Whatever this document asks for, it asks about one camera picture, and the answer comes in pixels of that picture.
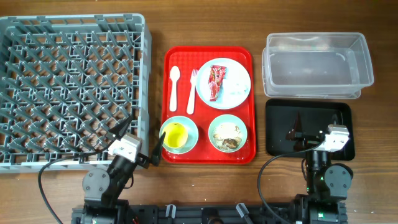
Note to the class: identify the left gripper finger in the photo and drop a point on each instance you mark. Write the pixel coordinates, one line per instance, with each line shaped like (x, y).
(119, 130)
(156, 153)

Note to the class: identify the small light blue saucer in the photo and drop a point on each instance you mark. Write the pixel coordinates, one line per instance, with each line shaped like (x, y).
(192, 131)

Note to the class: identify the leftover rice food waste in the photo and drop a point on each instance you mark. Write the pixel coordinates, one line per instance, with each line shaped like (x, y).
(227, 136)

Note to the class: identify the large light blue plate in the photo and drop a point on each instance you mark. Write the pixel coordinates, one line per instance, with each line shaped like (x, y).
(235, 71)

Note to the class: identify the black waste tray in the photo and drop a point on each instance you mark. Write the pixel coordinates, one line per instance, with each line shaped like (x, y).
(315, 117)

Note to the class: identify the clear plastic bin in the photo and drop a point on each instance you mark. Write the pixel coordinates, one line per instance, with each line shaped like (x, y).
(316, 65)

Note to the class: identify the green bowl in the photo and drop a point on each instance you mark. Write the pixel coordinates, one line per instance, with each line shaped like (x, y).
(228, 118)

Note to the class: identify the pink plastic fork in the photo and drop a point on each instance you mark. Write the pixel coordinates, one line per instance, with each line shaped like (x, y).
(191, 100)

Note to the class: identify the grey dishwasher rack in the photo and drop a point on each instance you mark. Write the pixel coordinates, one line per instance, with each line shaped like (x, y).
(65, 81)

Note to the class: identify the white plastic spoon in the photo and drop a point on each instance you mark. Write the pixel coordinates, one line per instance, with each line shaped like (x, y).
(174, 76)

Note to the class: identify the red plastic tray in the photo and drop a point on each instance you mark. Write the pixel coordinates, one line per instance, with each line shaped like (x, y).
(187, 58)

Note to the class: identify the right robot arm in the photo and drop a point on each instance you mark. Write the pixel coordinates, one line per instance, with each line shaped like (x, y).
(327, 183)

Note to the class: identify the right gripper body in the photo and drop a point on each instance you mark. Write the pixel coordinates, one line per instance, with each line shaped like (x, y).
(306, 142)

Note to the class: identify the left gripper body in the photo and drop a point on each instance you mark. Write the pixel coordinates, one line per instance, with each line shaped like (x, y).
(143, 160)

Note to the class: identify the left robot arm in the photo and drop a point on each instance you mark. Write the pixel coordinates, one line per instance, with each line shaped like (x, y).
(103, 187)

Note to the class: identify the red snack wrapper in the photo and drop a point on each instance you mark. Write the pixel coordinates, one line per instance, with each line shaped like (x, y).
(215, 82)

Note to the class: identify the white tissue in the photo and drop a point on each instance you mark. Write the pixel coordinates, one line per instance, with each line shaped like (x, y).
(237, 88)

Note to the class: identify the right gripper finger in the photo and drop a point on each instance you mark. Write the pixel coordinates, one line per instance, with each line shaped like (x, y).
(335, 119)
(295, 132)

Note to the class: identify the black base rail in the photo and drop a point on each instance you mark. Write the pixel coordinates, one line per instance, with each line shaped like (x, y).
(239, 213)

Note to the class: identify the yellow plastic cup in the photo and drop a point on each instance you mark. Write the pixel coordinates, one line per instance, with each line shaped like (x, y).
(175, 135)

